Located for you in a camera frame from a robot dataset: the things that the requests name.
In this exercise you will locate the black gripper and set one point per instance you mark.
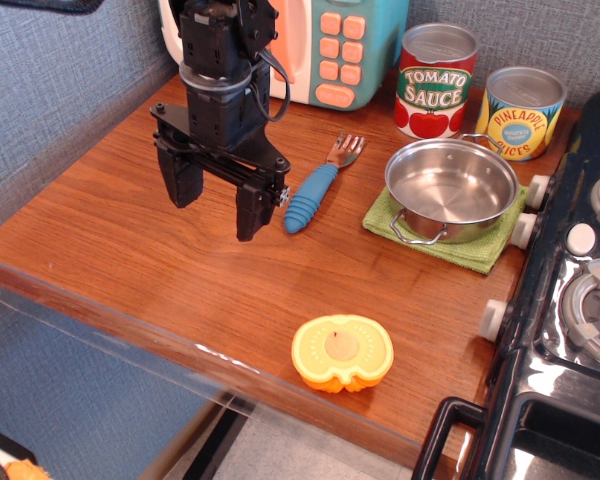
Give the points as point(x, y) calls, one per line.
point(222, 131)

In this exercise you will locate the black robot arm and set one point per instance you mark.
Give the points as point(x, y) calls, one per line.
point(225, 69)

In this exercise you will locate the toy microwave teal and white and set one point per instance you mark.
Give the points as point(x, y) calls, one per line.
point(335, 53)

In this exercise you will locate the small steel pot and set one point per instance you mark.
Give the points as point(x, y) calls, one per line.
point(448, 190)

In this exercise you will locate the tomato sauce can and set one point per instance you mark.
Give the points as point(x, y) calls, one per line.
point(434, 78)

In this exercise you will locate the green folded cloth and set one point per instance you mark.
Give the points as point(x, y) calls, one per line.
point(479, 255)

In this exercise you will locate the pineapple slices can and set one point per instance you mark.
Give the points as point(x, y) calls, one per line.
point(519, 111)

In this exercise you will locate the orange object bottom left corner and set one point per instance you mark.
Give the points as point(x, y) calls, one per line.
point(22, 470)

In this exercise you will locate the black toy stove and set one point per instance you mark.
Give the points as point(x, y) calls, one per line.
point(541, 418)

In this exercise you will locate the blue handled metal fork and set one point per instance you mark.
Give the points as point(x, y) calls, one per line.
point(306, 201)

